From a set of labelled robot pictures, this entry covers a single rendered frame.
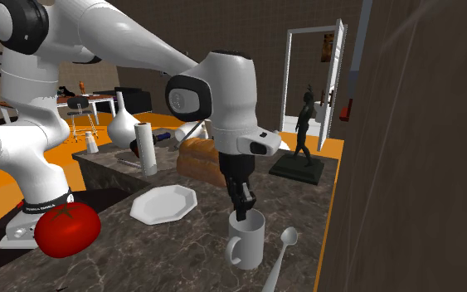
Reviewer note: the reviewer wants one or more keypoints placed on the black sofa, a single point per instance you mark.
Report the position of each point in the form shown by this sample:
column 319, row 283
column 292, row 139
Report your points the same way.
column 136, row 101

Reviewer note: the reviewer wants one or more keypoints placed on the grey table knife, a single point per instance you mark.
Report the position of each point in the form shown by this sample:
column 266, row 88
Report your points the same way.
column 130, row 163

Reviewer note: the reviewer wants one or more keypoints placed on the red tomato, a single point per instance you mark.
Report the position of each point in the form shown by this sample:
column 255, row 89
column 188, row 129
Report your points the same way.
column 68, row 230

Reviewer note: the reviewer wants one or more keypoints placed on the white door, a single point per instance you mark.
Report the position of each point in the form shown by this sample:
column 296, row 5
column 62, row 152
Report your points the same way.
column 332, row 81

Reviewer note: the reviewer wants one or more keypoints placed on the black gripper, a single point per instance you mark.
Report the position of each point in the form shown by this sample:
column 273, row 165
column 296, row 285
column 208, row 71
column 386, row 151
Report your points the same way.
column 236, row 165

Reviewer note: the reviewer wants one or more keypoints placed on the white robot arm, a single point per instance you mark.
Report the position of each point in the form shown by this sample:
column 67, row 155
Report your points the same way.
column 221, row 101

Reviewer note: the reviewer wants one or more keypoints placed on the white cup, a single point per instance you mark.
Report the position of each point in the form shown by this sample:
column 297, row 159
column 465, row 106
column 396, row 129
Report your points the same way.
column 184, row 130

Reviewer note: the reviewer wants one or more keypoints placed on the white mug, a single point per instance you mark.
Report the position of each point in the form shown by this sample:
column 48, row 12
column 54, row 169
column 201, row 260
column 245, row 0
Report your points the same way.
column 249, row 242

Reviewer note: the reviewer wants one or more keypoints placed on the table with white legs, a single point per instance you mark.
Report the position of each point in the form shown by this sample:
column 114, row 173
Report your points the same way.
column 95, row 98

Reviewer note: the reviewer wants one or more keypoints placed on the black chair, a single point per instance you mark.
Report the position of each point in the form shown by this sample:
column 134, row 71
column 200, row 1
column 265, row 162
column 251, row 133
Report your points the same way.
column 80, row 106

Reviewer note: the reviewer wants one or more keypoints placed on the white octagonal plate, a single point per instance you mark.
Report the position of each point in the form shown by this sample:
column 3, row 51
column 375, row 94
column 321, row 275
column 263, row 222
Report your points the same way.
column 164, row 204

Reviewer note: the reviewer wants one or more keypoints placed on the brown bread loaf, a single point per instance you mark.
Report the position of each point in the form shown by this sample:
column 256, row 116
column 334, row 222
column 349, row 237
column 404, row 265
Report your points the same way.
column 196, row 159

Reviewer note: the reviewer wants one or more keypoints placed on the white long-necked vase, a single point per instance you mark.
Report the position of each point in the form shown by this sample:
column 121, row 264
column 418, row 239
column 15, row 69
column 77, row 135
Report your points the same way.
column 122, row 127

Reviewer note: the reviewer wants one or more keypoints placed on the grey spoon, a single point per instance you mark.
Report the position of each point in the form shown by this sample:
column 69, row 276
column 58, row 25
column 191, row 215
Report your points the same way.
column 279, row 258

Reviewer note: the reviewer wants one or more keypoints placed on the small white shaker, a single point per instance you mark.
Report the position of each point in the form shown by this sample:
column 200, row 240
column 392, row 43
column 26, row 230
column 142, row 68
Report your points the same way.
column 91, row 143

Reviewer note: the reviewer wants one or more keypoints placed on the black figure statue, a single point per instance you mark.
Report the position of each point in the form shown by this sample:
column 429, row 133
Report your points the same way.
column 304, row 121

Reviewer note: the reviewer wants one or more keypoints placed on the white paper towel roll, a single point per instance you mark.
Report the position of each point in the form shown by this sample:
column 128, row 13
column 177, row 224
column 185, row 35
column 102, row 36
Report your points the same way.
column 146, row 149

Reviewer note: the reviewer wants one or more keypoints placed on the grey kitchen utensil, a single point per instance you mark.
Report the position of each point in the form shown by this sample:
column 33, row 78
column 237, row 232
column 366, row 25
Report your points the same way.
column 187, row 135

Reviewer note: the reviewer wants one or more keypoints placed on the brown wall picture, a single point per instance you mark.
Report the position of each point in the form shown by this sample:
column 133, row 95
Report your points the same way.
column 327, row 47

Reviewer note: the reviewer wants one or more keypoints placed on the dark bottle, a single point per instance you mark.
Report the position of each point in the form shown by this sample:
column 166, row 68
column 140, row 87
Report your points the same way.
column 163, row 136

